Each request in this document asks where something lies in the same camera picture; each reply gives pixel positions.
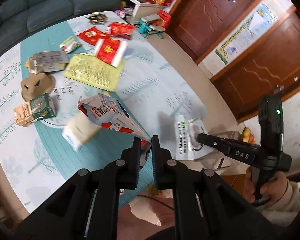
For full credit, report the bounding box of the white plastic wrapper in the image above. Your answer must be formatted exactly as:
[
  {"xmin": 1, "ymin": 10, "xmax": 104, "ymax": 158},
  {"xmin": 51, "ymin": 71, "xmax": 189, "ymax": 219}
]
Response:
[{"xmin": 167, "ymin": 114, "xmax": 214, "ymax": 161}]

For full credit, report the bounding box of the blue white red milk carton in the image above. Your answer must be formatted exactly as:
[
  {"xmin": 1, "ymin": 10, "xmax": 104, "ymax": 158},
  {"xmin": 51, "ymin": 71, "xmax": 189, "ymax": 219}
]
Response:
[{"xmin": 77, "ymin": 93, "xmax": 151, "ymax": 143}]

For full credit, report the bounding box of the yellow plastic bag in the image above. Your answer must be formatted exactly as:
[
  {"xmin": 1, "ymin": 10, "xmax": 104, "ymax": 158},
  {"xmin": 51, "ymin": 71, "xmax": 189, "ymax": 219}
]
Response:
[{"xmin": 64, "ymin": 53, "xmax": 125, "ymax": 92}]

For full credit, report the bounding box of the red white box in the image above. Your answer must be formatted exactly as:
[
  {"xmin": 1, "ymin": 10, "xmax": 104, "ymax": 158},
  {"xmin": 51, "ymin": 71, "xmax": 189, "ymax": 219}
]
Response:
[{"xmin": 94, "ymin": 38, "xmax": 128, "ymax": 68}]

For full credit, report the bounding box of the grey cardboard box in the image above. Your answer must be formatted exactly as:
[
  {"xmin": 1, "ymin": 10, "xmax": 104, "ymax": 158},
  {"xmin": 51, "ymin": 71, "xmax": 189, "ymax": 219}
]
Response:
[{"xmin": 28, "ymin": 51, "xmax": 69, "ymax": 74}]

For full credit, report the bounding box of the red paper bag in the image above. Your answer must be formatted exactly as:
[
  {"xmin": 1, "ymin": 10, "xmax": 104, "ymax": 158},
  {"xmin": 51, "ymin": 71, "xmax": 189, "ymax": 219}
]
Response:
[{"xmin": 106, "ymin": 22, "xmax": 134, "ymax": 40}]

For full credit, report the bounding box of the person's right hand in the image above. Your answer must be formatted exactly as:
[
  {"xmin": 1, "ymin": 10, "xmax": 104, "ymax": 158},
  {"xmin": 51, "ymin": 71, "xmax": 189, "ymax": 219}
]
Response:
[{"xmin": 243, "ymin": 167, "xmax": 289, "ymax": 209}]

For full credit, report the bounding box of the white tissue pack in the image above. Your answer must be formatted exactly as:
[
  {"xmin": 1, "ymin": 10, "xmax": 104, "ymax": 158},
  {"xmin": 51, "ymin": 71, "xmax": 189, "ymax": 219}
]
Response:
[{"xmin": 62, "ymin": 112, "xmax": 102, "ymax": 152}]

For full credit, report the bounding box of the brown wooden door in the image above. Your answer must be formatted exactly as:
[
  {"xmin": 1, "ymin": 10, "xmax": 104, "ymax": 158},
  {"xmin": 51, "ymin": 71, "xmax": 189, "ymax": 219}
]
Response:
[{"xmin": 167, "ymin": 0, "xmax": 257, "ymax": 62}]

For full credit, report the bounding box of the green white wipes pack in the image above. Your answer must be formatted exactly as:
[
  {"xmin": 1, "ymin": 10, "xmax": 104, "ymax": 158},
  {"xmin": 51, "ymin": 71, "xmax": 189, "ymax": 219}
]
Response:
[{"xmin": 59, "ymin": 36, "xmax": 82, "ymax": 54}]

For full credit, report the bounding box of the red snack packet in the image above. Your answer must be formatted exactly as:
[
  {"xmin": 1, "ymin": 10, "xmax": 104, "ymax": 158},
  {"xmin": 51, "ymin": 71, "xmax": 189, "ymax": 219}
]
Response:
[{"xmin": 77, "ymin": 27, "xmax": 110, "ymax": 46}]

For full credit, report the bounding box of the small red box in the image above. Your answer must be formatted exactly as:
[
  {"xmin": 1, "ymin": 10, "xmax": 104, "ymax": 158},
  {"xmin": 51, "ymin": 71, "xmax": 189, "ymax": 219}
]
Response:
[{"xmin": 157, "ymin": 10, "xmax": 171, "ymax": 29}]

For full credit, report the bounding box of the teal toy scooter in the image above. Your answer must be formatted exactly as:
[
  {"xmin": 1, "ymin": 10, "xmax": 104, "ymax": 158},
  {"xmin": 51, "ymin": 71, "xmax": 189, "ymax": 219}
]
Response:
[{"xmin": 136, "ymin": 14, "xmax": 166, "ymax": 38}]

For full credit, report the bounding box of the gold black crumpled wrapper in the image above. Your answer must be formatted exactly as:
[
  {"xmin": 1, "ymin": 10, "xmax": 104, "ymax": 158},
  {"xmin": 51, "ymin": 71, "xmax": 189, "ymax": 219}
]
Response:
[{"xmin": 88, "ymin": 12, "xmax": 108, "ymax": 25}]

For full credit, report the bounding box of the white side table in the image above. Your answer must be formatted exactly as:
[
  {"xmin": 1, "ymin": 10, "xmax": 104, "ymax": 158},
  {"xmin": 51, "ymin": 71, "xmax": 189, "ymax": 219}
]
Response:
[{"xmin": 123, "ymin": 0, "xmax": 164, "ymax": 25}]

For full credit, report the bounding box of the teal fabric sofa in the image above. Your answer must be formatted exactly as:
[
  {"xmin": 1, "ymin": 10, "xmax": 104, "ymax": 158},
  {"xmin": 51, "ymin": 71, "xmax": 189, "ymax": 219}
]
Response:
[{"xmin": 0, "ymin": 0, "xmax": 121, "ymax": 56}]

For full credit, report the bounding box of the wall height chart poster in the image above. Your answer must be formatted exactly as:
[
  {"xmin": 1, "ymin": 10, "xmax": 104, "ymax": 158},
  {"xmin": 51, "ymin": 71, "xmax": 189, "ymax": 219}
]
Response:
[{"xmin": 214, "ymin": 3, "xmax": 279, "ymax": 65}]

